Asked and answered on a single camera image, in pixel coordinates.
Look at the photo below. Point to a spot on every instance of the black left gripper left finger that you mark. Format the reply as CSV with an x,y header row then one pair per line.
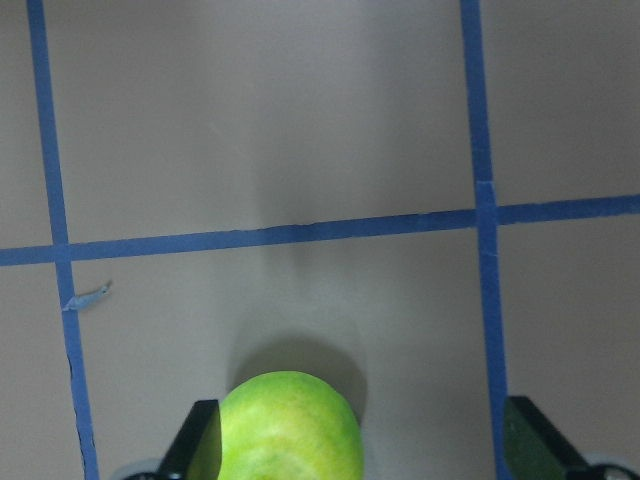
x,y
195,452

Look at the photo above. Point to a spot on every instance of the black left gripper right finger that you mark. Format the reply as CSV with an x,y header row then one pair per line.
x,y
534,448

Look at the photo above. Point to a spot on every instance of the green apple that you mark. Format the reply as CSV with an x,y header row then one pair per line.
x,y
289,425

